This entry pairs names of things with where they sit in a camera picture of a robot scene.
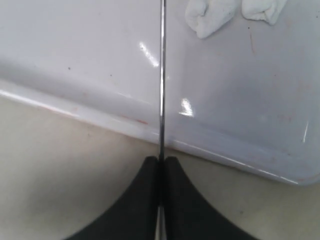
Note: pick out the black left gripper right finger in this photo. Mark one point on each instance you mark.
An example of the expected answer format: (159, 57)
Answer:
(187, 214)

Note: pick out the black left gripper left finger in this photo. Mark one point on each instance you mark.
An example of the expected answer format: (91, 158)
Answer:
(134, 215)

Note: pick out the white marshmallow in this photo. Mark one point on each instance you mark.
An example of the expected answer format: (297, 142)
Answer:
(262, 10)
(205, 17)

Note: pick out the thin metal skewer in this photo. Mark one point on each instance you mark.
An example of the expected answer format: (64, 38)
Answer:
(162, 80)

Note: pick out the white plastic tray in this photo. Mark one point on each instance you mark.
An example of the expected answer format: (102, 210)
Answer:
(248, 96)

